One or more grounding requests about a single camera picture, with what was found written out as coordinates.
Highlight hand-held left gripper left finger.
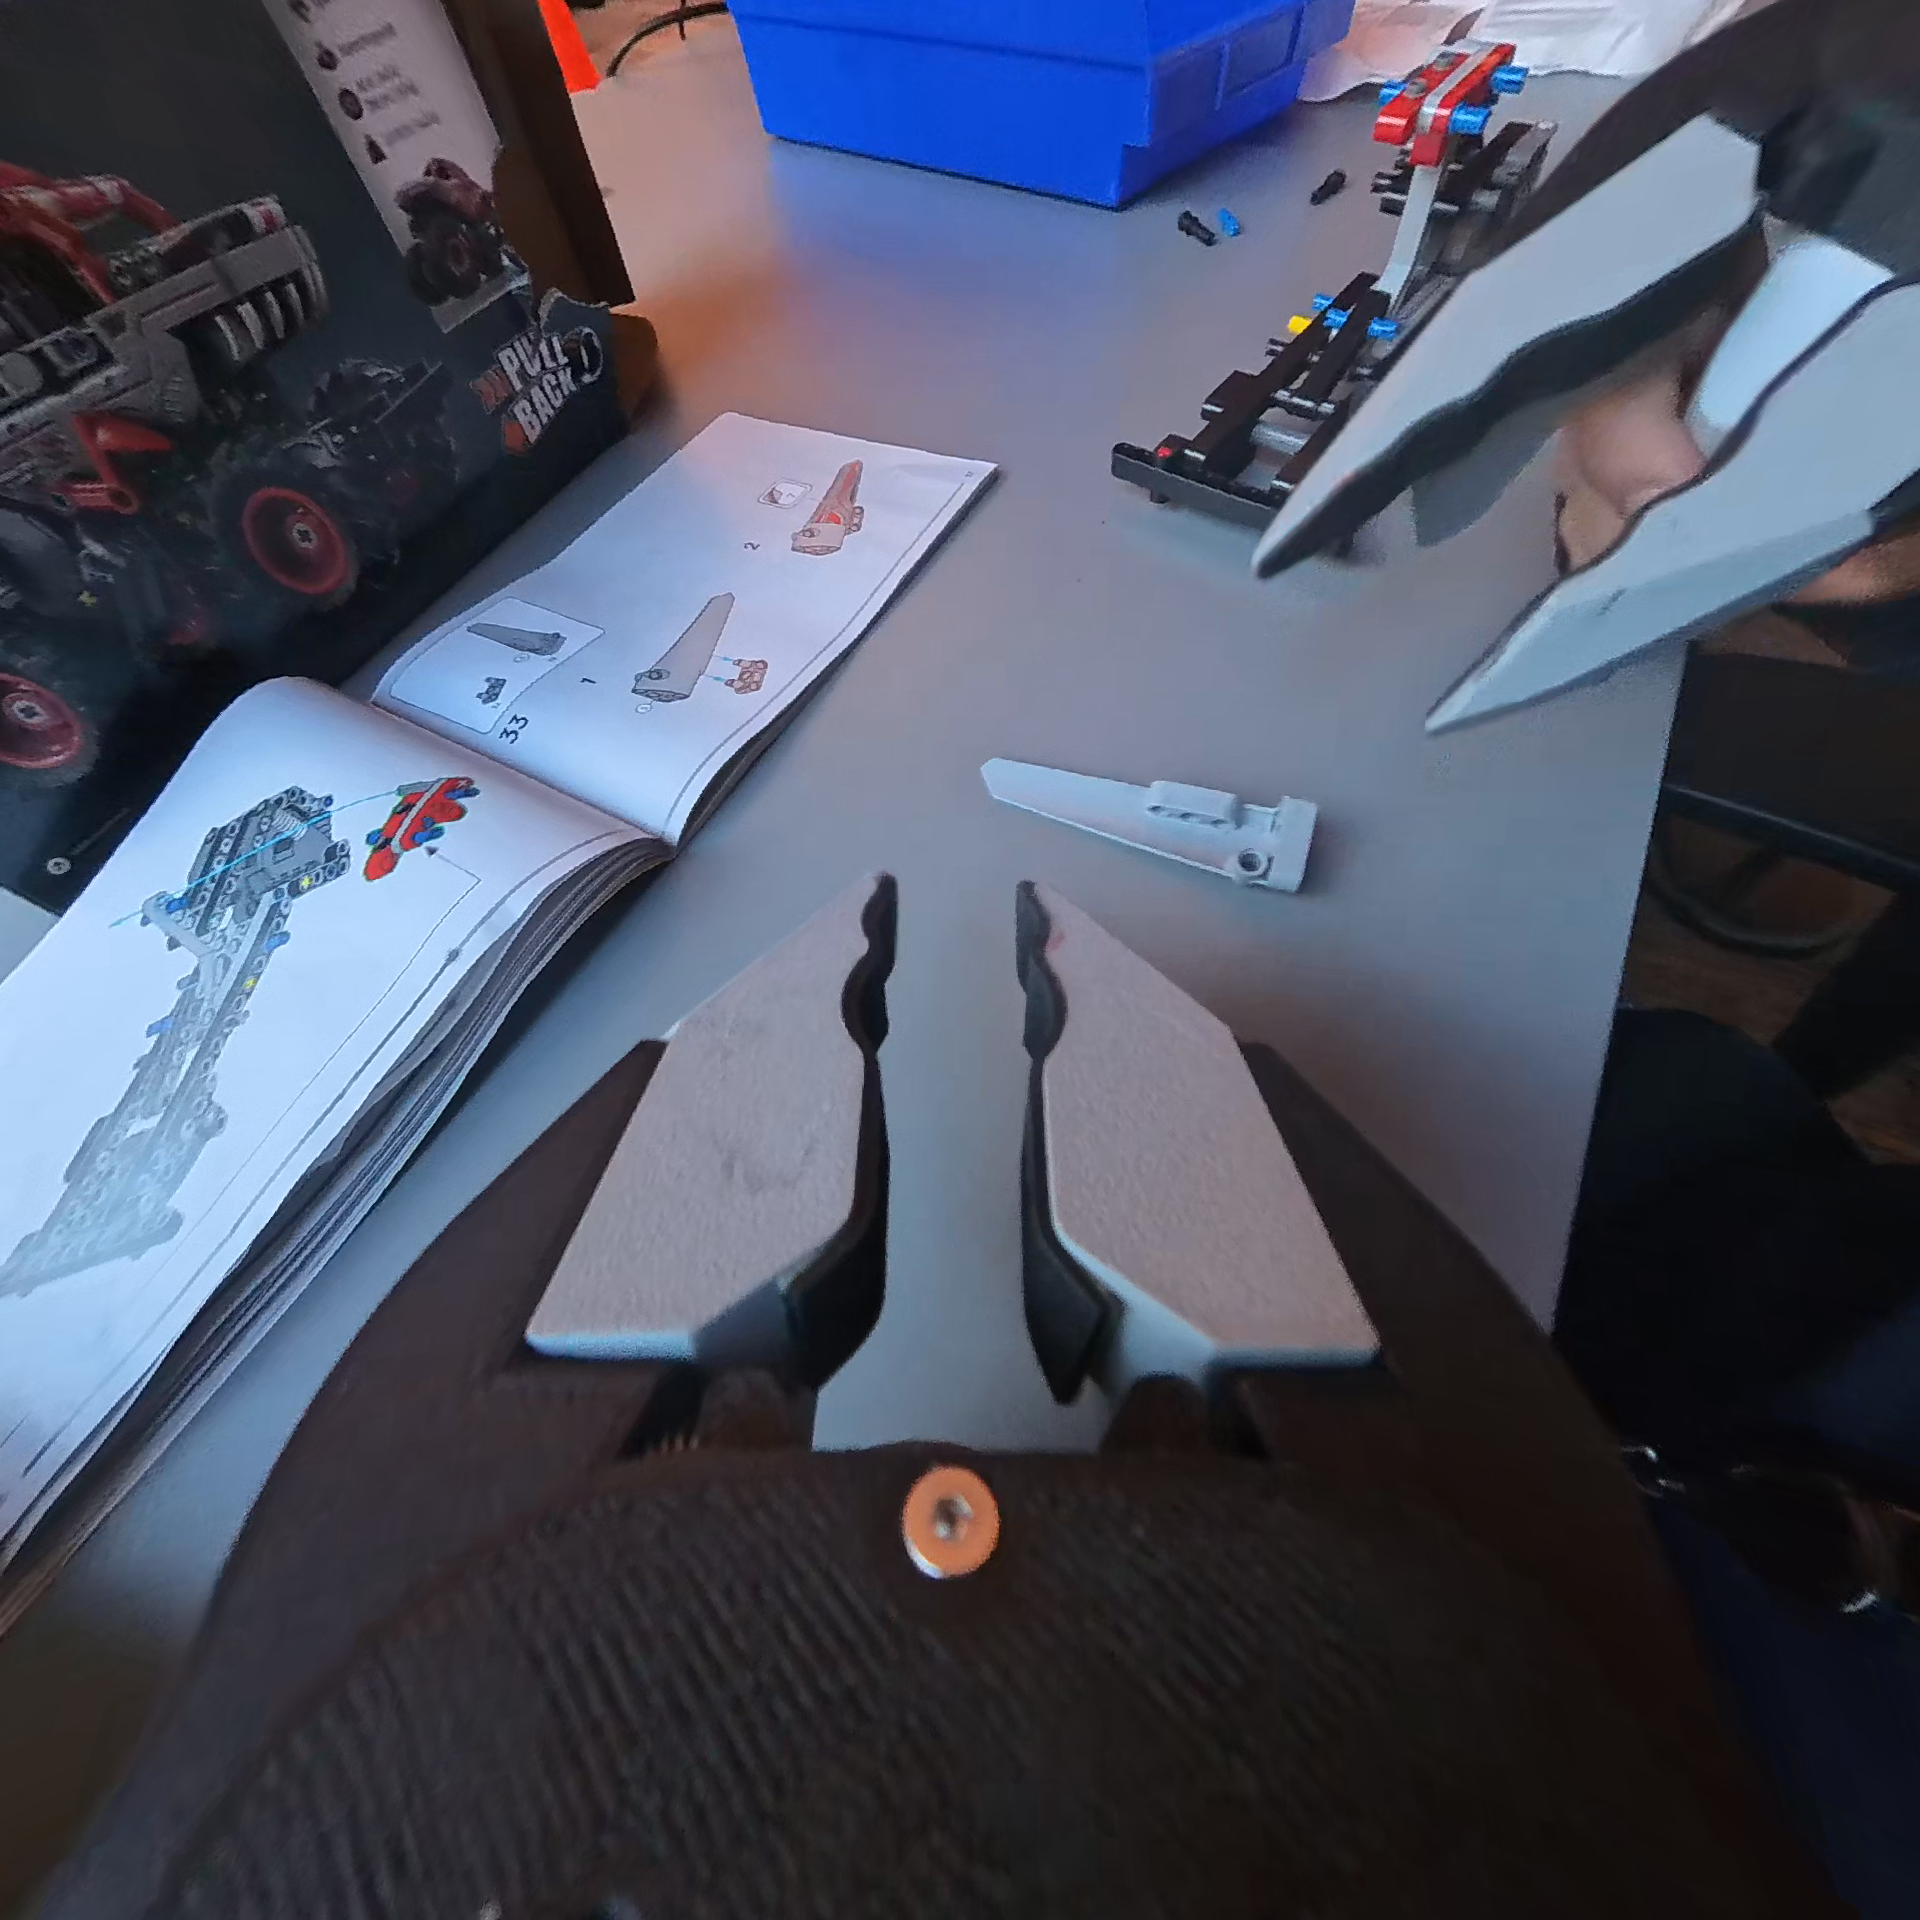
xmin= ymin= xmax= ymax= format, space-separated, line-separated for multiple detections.
xmin=526 ymin=872 xmax=904 ymax=1390

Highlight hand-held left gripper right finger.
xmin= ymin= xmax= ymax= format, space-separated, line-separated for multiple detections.
xmin=1015 ymin=880 xmax=1383 ymax=1409

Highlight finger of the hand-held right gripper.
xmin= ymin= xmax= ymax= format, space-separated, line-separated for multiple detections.
xmin=1251 ymin=113 xmax=1770 ymax=584
xmin=1424 ymin=238 xmax=1920 ymax=736

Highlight grey lego panel piece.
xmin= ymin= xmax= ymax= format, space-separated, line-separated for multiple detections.
xmin=980 ymin=758 xmax=1321 ymax=898

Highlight lego instruction booklet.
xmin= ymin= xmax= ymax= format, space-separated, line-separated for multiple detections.
xmin=0 ymin=411 xmax=1001 ymax=1630

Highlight black lego set box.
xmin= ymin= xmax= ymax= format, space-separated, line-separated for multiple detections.
xmin=0 ymin=0 xmax=663 ymax=916

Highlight person's right hand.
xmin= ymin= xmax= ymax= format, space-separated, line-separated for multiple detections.
xmin=1552 ymin=376 xmax=1712 ymax=582

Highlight person's leg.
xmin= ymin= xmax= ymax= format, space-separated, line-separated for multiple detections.
xmin=1552 ymin=1002 xmax=1920 ymax=1920

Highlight blue plastic bin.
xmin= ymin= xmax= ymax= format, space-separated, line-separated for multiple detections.
xmin=727 ymin=0 xmax=1360 ymax=214

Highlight partly built lego truck frame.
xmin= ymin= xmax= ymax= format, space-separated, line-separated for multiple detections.
xmin=1112 ymin=40 xmax=1563 ymax=528

